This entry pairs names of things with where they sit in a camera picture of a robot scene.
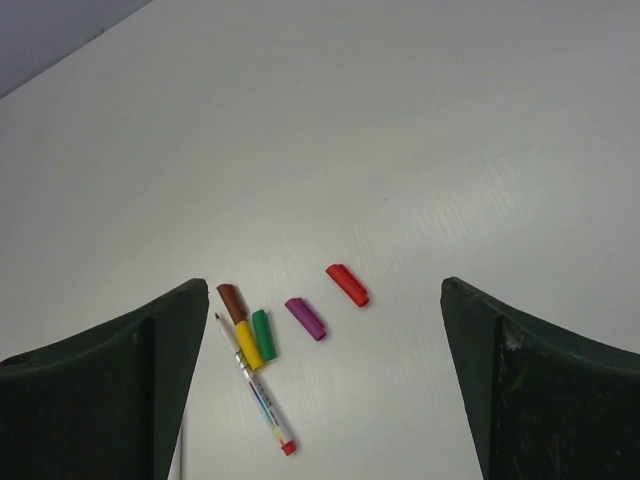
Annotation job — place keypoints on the yellow pen cap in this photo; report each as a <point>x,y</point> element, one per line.
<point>248,345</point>

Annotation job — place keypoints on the red pen cap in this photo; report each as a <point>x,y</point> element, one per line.
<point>349,284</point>

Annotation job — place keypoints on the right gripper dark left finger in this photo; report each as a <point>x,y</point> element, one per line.
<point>106,403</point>

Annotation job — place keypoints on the brown pen cap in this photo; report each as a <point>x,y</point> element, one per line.
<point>233,302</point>

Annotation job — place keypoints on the white pen brown tip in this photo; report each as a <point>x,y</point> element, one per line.
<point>268,408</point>

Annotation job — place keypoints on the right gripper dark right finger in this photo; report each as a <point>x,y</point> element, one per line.
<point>541,401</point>

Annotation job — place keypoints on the green pen cap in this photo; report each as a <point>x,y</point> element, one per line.
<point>263,334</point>

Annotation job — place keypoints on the purple pen cap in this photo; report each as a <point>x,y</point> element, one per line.
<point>307,317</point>

